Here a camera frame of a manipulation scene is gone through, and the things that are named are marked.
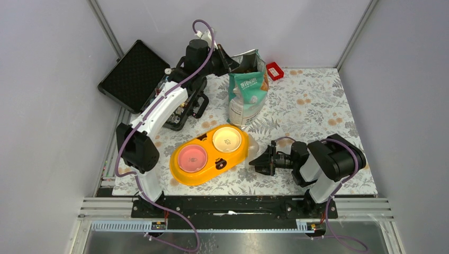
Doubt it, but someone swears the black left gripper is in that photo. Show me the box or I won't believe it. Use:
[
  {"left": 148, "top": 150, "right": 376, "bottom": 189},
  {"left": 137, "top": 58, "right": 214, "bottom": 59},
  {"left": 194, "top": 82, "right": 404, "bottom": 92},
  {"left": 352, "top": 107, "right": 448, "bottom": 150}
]
[{"left": 198, "top": 43, "right": 239, "bottom": 77}]

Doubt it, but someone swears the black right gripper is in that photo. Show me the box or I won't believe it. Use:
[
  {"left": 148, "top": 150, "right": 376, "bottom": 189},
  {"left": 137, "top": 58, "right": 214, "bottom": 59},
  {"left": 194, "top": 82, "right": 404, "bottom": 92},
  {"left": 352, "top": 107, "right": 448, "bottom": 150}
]
[{"left": 249, "top": 146, "right": 298, "bottom": 176}]

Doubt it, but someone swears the green dog food bag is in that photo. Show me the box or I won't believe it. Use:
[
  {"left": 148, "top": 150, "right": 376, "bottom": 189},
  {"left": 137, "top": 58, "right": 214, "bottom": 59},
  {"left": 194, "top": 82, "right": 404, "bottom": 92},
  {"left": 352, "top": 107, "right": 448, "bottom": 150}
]
[{"left": 228, "top": 49, "right": 270, "bottom": 128}]

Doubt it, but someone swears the clear plastic scoop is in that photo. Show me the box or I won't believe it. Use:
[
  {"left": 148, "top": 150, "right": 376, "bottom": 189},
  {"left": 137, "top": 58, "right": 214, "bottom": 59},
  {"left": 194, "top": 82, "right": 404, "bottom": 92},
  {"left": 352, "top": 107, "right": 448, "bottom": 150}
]
[{"left": 245, "top": 135, "right": 259, "bottom": 170}]

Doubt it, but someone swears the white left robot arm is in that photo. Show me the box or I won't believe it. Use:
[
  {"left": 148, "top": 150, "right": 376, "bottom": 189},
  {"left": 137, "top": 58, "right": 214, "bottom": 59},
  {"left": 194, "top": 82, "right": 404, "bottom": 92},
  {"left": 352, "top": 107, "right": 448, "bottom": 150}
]
[{"left": 116, "top": 39, "right": 239, "bottom": 217}]

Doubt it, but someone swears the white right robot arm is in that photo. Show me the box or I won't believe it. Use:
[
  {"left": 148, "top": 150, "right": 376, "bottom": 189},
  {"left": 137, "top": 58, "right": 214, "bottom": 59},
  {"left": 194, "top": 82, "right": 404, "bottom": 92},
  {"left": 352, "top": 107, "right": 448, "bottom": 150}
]
[{"left": 249, "top": 134, "right": 366, "bottom": 218}]

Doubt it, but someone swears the yellow double pet bowl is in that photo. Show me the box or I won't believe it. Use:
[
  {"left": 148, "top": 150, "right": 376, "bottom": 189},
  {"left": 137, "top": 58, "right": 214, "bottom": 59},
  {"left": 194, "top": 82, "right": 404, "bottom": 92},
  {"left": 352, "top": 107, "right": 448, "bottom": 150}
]
[{"left": 169, "top": 124, "right": 250, "bottom": 186}]

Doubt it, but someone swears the small red box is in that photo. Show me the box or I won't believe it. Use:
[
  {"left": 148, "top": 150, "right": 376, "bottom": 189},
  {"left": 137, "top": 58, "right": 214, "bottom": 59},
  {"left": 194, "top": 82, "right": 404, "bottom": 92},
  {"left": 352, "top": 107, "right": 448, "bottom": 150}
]
[{"left": 266, "top": 62, "right": 284, "bottom": 81}]

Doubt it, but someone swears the floral table mat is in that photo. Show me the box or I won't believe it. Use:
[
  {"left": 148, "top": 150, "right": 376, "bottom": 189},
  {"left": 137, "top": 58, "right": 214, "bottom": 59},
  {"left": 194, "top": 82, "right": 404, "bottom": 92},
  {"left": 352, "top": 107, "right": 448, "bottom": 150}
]
[{"left": 112, "top": 67, "right": 379, "bottom": 196}]

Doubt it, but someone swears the black poker chip case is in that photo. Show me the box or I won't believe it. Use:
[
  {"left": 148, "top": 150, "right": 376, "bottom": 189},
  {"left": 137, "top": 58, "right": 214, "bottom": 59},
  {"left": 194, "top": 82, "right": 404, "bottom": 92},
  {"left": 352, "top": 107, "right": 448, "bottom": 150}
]
[{"left": 97, "top": 40, "right": 209, "bottom": 131}]

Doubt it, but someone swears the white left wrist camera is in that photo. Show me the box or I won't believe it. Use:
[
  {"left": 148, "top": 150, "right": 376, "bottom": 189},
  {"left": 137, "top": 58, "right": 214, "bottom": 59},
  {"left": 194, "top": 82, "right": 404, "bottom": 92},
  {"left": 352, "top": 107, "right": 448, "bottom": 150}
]
[{"left": 195, "top": 29, "right": 218, "bottom": 49}]

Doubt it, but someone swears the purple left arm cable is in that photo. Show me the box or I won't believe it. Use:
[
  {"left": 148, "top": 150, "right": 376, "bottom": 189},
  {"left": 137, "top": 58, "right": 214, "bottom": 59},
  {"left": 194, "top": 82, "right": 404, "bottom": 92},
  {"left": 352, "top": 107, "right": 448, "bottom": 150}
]
[{"left": 114, "top": 19, "right": 217, "bottom": 254}]

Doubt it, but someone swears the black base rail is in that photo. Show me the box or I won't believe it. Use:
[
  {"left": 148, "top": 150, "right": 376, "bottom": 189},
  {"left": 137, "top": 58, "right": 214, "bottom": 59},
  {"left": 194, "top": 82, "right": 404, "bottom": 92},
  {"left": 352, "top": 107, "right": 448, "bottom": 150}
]
[{"left": 131, "top": 196, "right": 338, "bottom": 230}]

